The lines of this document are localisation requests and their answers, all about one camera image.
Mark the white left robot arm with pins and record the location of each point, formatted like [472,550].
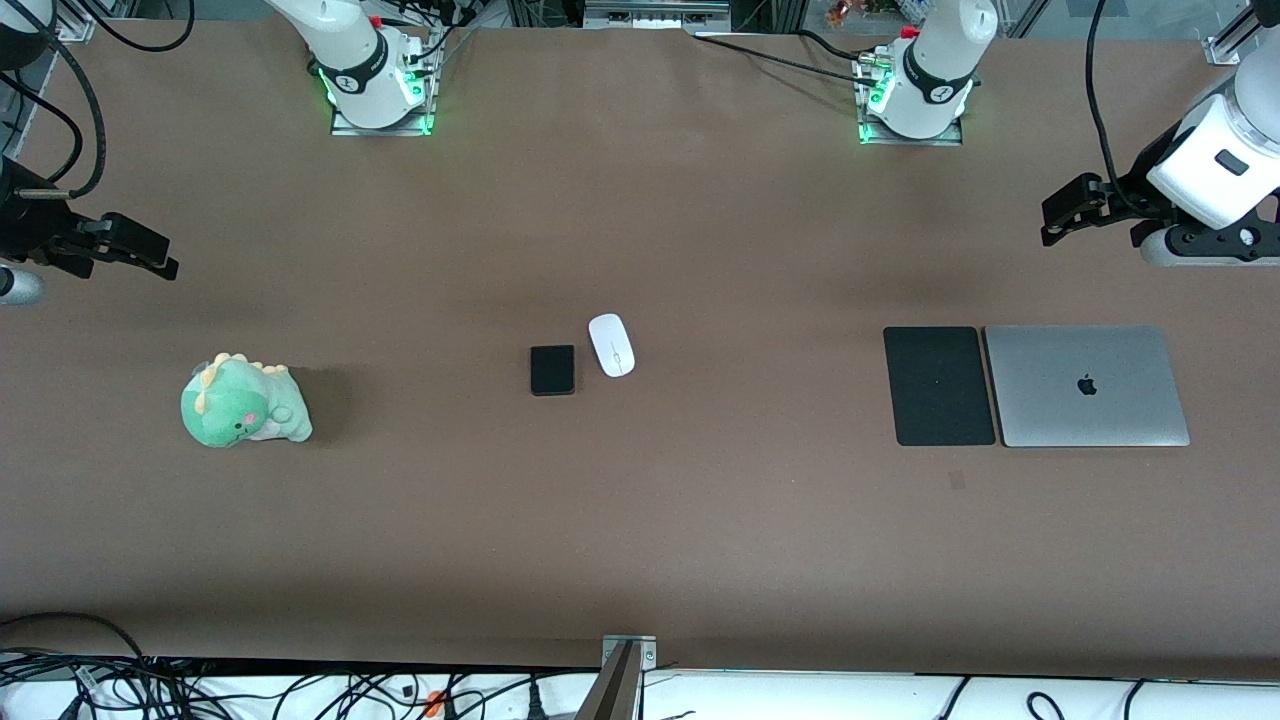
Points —
[935,70]

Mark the silver closed laptop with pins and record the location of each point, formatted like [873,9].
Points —
[1085,385]

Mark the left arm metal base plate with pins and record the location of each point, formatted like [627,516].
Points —
[910,141]

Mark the orange plug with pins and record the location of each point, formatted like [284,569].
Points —
[433,704]

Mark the green dinosaur plush toy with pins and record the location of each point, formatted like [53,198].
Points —
[240,405]

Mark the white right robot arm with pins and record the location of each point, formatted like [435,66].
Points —
[360,60]

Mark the short aluminium profile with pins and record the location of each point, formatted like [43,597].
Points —
[75,25]

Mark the small black square box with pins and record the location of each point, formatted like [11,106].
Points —
[552,370]

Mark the grey metal frame piece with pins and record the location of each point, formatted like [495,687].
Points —
[655,12]

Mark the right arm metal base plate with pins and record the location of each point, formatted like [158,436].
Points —
[385,131]

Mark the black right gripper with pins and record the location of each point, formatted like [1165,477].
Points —
[28,226]

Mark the aluminium profile with bracket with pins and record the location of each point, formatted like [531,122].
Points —
[1235,40]

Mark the white computer mouse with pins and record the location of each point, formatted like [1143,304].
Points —
[611,345]

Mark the black mouse pad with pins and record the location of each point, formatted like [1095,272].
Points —
[938,385]

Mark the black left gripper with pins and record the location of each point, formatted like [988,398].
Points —
[1139,190]

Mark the metal table edge bracket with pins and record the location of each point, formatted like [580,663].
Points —
[620,680]

